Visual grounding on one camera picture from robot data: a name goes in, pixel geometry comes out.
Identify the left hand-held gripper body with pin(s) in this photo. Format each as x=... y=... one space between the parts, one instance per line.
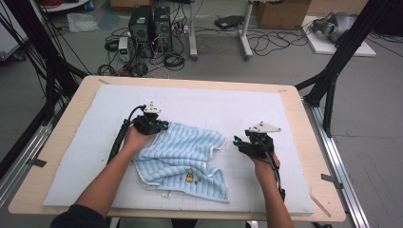
x=147 y=123

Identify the black metal frame stand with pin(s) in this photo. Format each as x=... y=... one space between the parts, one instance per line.
x=47 y=63
x=335 y=60

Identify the white foam mat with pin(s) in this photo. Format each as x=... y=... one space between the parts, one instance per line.
x=206 y=104

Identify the person's right hand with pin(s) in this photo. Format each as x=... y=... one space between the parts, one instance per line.
x=264 y=167

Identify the light blue striped towel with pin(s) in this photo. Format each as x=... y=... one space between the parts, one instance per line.
x=183 y=148

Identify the grey headset device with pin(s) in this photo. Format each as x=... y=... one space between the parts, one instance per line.
x=339 y=25

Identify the wide brown cardboard box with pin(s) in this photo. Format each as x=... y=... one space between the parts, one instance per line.
x=335 y=7

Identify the white floor board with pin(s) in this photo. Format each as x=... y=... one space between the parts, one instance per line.
x=326 y=47

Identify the white bench power supply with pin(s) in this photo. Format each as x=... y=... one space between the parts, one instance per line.
x=124 y=49

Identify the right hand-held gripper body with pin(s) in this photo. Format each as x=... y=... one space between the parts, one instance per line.
x=258 y=145

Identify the white desk leg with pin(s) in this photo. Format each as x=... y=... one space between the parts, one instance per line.
x=245 y=34
x=192 y=34

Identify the black tape piece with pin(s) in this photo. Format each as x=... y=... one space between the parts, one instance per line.
x=331 y=180
x=37 y=162

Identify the slim black computer tower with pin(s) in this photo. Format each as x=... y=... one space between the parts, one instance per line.
x=163 y=30

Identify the black flat device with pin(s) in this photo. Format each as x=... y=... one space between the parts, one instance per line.
x=228 y=22

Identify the aluminium rail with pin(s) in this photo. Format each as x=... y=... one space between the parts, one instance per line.
x=335 y=164
x=28 y=152

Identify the person's left hand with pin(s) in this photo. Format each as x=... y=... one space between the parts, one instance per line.
x=136 y=141

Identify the clear plastic bag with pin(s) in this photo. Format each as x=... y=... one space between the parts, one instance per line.
x=82 y=22

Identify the large black computer tower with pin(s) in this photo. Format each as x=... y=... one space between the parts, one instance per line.
x=141 y=31

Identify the person's dark sleeve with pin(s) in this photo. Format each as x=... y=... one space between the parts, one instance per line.
x=79 y=218

